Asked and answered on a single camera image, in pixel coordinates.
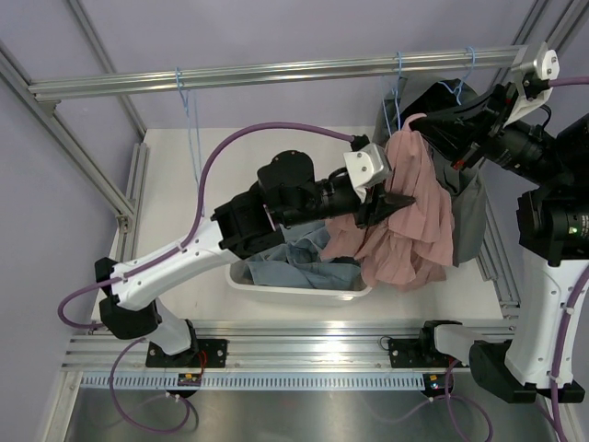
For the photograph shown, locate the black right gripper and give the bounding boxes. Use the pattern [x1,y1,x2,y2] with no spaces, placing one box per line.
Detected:
[410,84,571,192]

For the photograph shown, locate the blue wire hanger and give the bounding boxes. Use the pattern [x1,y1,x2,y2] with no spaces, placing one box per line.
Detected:
[437,46,477,106]
[175,67,204,187]
[381,52,403,136]

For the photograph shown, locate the pink ruffled skirt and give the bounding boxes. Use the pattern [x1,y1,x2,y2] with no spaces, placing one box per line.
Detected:
[320,114,454,292]

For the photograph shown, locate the grey pleated skirt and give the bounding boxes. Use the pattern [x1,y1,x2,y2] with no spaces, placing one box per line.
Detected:
[398,75,487,267]

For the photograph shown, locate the blue denim skirt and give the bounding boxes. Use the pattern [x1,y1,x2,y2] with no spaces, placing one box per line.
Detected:
[243,222,361,290]

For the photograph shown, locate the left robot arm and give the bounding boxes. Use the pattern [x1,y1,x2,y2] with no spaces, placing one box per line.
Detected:
[95,144,415,366]

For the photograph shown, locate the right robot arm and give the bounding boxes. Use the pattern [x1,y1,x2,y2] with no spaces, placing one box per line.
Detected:
[408,79,588,403]

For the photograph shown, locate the white plastic basket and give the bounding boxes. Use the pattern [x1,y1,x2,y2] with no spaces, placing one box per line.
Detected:
[225,262,372,307]

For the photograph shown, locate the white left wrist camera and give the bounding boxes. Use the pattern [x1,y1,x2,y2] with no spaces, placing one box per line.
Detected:
[343,143,393,204]

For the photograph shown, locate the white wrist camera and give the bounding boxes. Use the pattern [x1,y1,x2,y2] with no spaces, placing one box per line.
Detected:
[503,41,560,127]
[343,143,393,204]

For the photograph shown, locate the aluminium hanging rail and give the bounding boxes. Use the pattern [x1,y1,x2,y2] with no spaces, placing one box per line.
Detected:
[28,42,546,102]

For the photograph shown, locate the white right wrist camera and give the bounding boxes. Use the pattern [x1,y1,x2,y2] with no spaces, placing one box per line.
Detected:
[503,41,560,127]

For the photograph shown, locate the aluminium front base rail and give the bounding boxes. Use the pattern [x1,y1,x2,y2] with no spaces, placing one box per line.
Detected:
[62,317,560,369]

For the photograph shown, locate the white slotted cable duct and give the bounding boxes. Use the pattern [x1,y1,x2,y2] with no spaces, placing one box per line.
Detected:
[81,371,425,391]

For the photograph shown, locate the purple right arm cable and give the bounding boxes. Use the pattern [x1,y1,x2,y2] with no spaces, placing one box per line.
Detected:
[445,76,589,442]

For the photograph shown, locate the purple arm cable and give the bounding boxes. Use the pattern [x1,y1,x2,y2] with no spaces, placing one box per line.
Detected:
[445,76,589,442]
[57,122,358,436]

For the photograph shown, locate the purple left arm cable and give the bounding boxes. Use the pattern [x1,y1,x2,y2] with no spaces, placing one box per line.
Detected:
[57,122,358,436]

